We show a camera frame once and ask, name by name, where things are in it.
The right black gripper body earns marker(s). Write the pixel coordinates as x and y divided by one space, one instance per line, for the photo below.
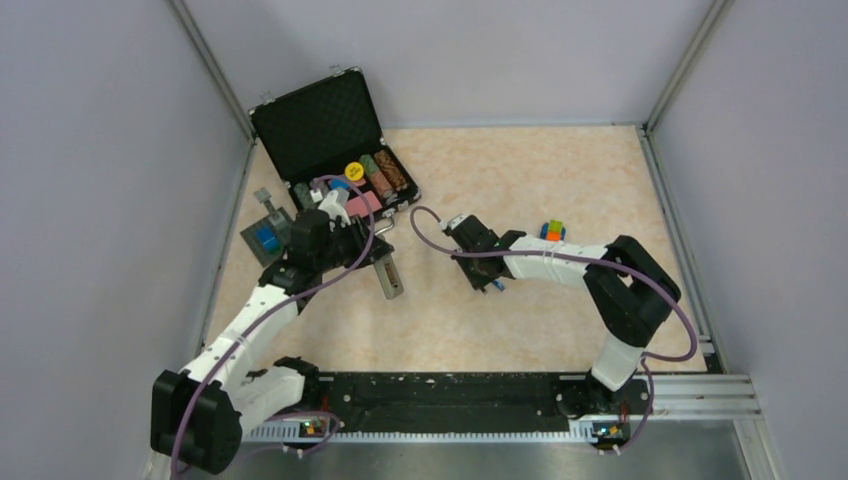
474 272

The white remote control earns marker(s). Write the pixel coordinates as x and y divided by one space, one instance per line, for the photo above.
389 277

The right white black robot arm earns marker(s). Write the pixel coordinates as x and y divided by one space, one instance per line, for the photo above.
633 294

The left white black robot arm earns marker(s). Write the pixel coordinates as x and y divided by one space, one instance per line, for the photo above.
201 412

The pink card deck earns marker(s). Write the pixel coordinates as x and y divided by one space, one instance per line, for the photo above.
360 205

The blue poker chip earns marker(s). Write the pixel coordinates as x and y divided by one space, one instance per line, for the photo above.
339 183

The purple green poker chip stack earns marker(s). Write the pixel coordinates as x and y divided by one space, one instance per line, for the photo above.
303 194

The yellow poker chip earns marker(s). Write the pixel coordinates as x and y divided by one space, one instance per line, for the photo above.
354 171

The brown poker chip stack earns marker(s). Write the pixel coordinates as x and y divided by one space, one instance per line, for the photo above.
391 170

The grey lego plate with bricks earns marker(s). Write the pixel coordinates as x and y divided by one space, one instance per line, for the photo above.
267 237

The colourful toy block car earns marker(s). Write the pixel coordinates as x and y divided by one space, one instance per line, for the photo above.
553 231

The black poker chip case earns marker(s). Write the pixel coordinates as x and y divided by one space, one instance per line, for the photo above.
318 129

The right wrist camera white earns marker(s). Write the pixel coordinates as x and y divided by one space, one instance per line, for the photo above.
449 225

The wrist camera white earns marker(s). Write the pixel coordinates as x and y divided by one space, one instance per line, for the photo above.
334 203
449 225

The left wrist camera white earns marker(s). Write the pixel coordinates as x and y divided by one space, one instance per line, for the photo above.
334 203

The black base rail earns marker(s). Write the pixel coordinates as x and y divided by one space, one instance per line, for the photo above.
454 408

